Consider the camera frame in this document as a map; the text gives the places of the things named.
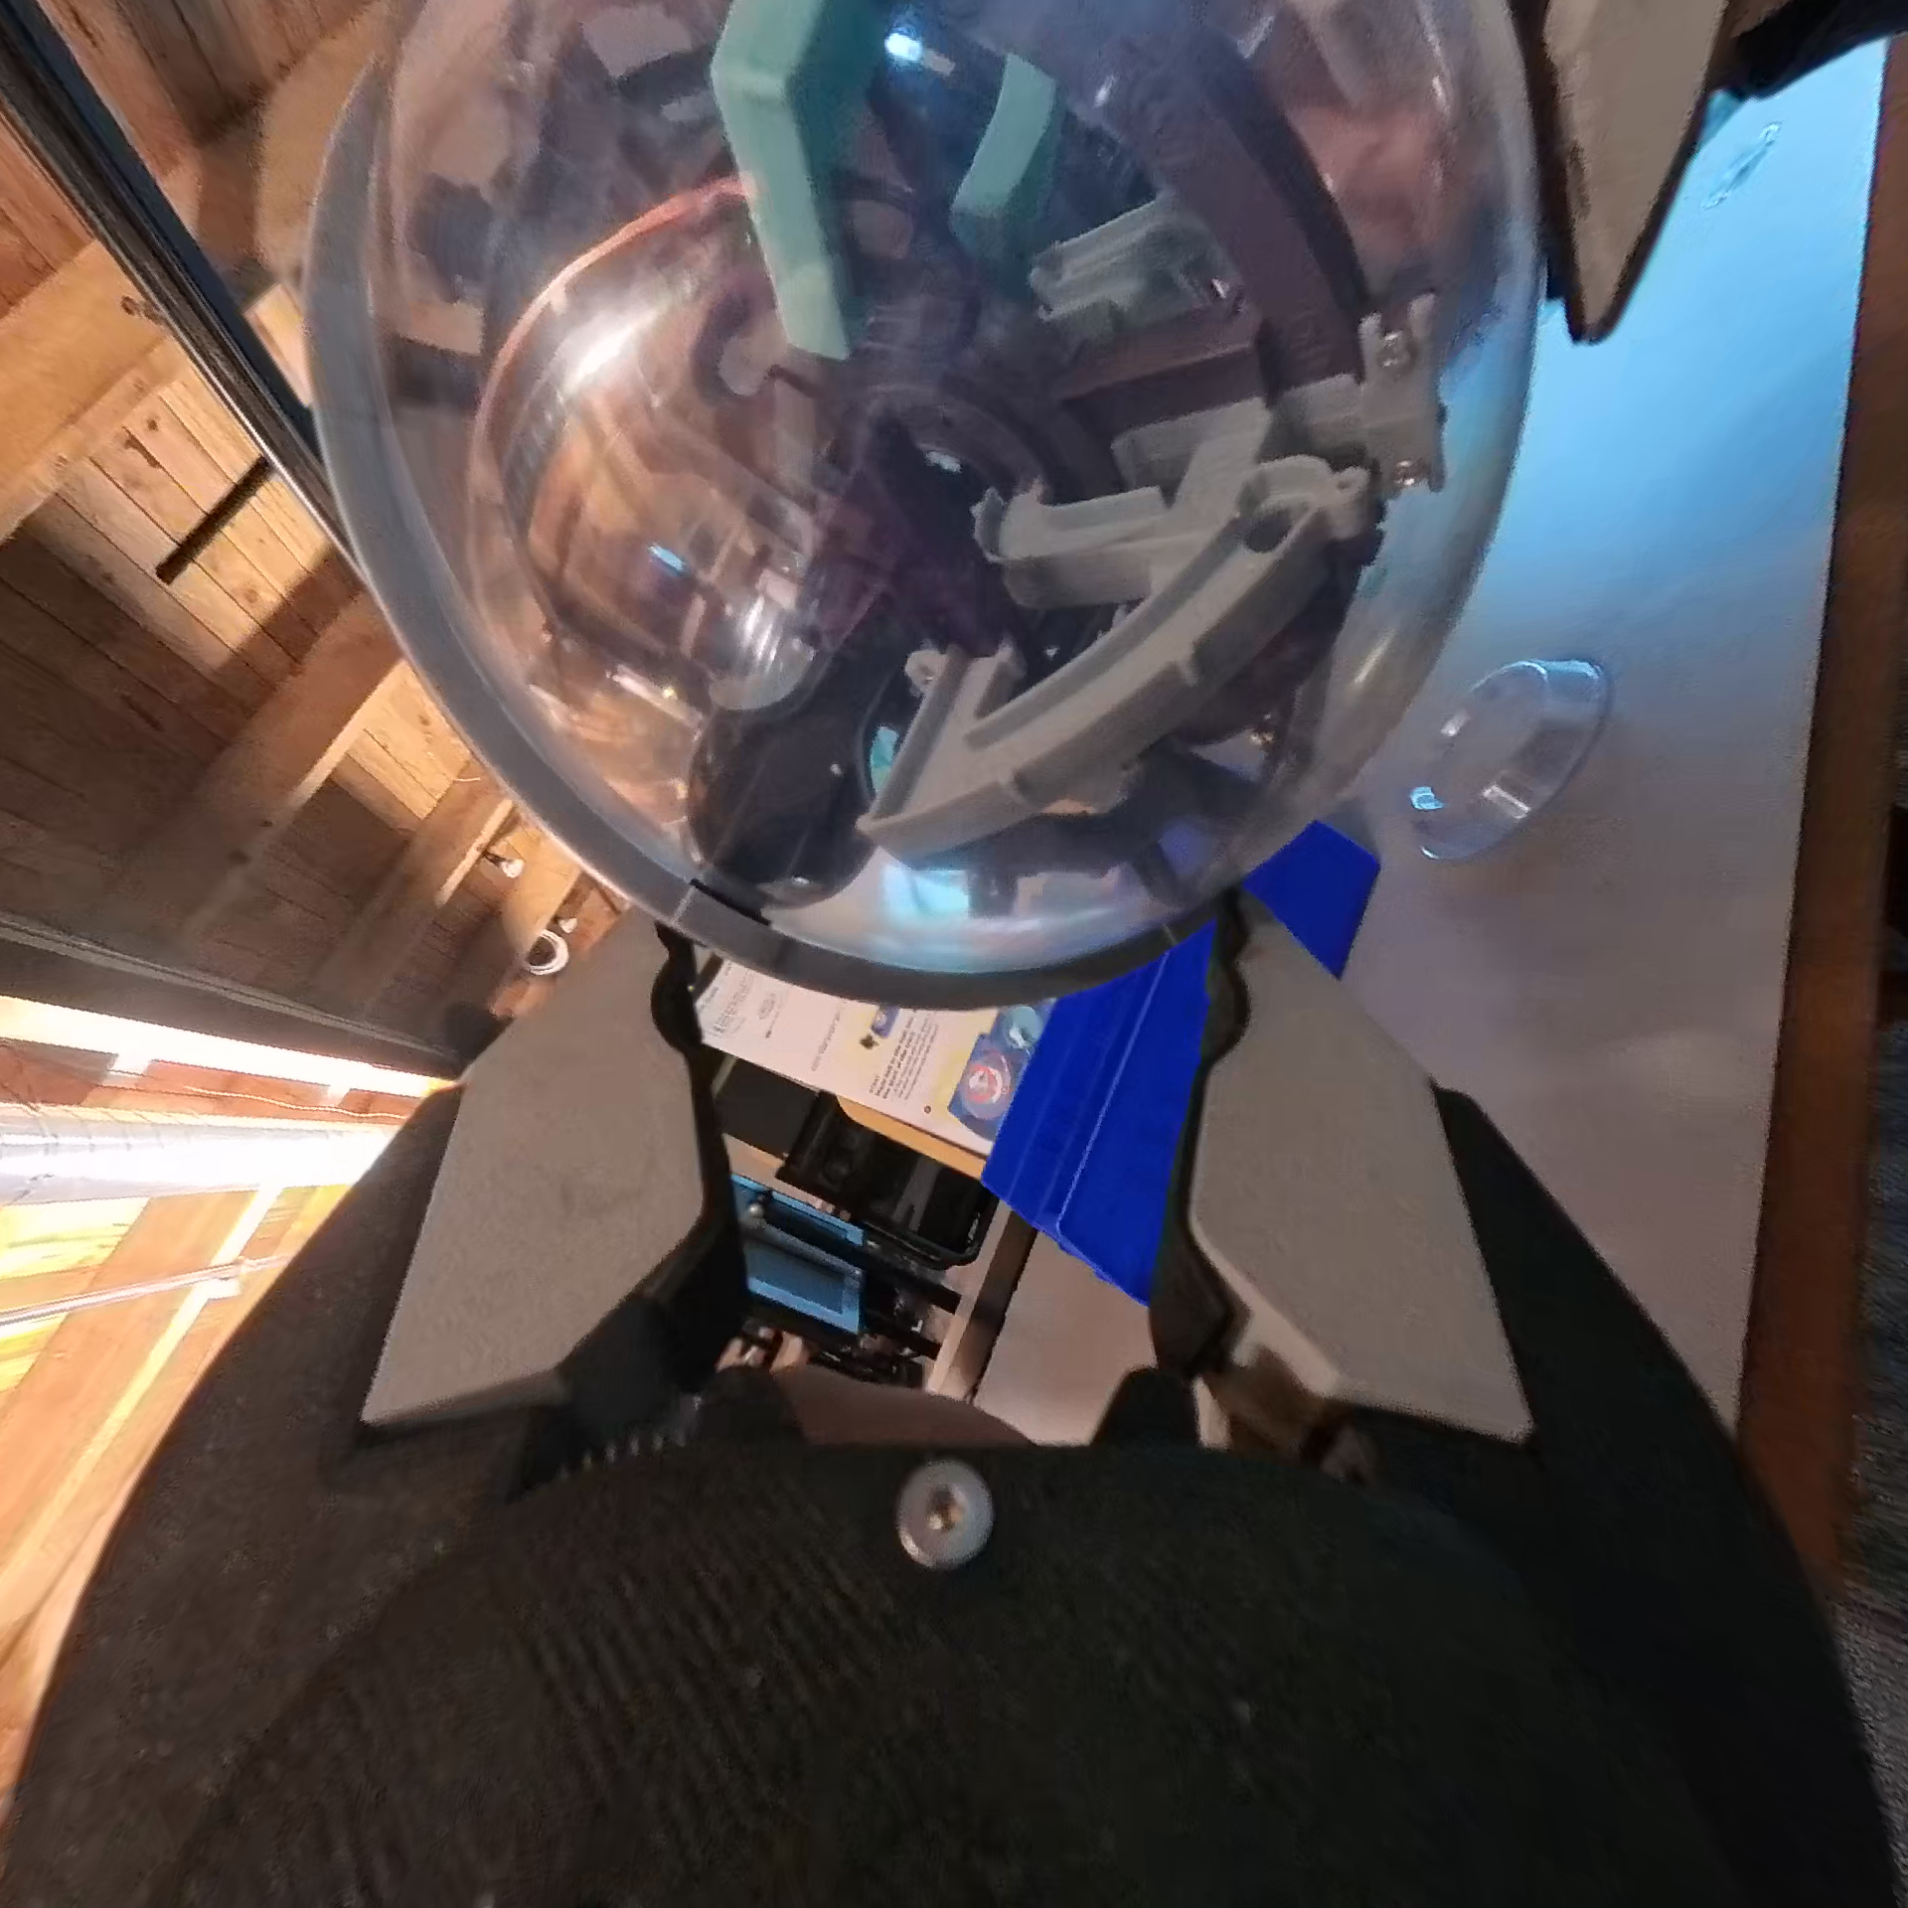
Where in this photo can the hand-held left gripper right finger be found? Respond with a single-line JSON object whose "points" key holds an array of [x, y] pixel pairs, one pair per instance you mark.
{"points": [[1343, 1222]]}

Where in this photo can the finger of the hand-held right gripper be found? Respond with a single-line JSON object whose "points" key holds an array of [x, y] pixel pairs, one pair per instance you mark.
{"points": [[1633, 133]]}

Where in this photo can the silver air duct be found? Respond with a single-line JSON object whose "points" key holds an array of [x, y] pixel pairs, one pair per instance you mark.
{"points": [[180, 1155]]}

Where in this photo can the black electronic device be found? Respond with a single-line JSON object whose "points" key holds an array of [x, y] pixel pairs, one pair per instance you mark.
{"points": [[879, 1192]]}

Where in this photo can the ceiling light strip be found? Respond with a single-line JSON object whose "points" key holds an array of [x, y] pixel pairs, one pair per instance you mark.
{"points": [[224, 1043]]}

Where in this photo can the clear maze ball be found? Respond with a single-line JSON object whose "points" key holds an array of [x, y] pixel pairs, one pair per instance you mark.
{"points": [[895, 491]]}

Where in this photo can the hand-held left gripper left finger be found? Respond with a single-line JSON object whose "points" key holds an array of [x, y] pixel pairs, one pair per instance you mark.
{"points": [[508, 1236]]}

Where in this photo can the clear round plastic stand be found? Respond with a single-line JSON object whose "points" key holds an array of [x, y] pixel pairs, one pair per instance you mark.
{"points": [[1514, 759]]}

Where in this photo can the blue plastic bin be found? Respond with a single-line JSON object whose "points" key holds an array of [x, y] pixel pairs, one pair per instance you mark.
{"points": [[1112, 1103]]}

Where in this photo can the printed paper leaflet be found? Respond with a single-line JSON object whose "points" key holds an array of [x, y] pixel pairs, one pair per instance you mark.
{"points": [[836, 1043]]}

